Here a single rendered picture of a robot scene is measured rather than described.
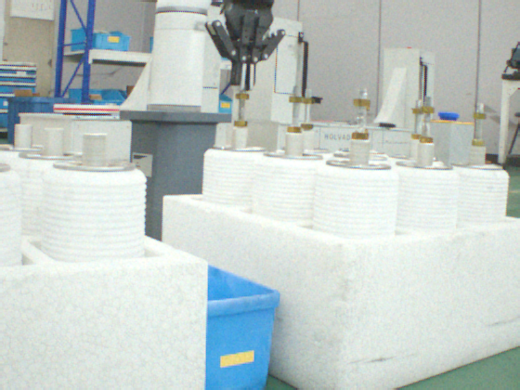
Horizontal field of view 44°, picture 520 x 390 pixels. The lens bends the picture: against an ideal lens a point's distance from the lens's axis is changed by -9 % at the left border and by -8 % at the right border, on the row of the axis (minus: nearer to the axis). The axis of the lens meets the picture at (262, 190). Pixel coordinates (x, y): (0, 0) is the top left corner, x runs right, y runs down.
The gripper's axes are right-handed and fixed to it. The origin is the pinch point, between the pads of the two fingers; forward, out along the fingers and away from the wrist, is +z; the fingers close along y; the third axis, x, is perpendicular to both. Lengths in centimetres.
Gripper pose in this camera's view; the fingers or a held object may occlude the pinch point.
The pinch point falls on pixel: (242, 77)
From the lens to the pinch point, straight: 96.5
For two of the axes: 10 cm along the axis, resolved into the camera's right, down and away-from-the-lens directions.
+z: -0.6, 9.9, 1.1
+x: -6.1, -1.3, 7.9
